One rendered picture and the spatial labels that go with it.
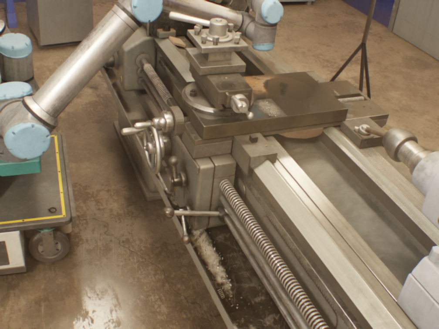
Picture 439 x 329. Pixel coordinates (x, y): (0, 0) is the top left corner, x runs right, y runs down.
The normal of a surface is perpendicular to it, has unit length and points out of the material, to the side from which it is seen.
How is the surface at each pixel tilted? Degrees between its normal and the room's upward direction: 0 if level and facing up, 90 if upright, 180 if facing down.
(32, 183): 0
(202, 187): 90
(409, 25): 90
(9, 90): 5
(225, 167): 90
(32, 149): 93
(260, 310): 0
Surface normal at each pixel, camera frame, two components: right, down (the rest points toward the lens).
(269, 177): -0.46, -0.59
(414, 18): -0.92, 0.14
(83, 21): 0.48, 0.52
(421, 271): -0.76, -0.27
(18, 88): 0.06, -0.87
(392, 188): -0.62, -0.44
